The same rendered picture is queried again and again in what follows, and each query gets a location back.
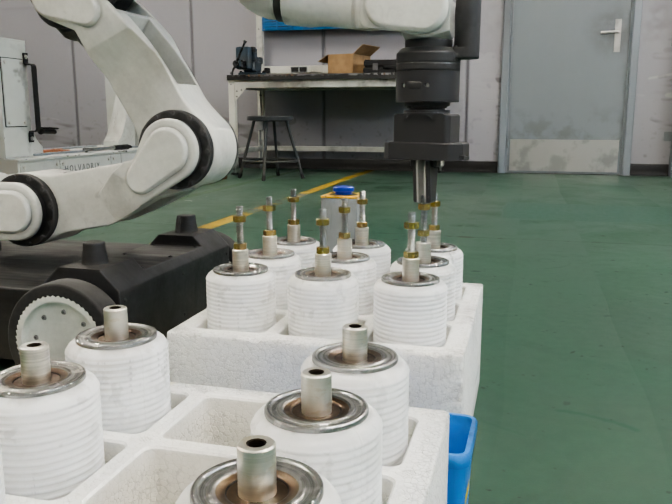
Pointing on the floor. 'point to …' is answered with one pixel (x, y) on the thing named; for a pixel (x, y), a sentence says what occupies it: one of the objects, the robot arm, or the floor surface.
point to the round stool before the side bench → (274, 145)
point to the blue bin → (460, 456)
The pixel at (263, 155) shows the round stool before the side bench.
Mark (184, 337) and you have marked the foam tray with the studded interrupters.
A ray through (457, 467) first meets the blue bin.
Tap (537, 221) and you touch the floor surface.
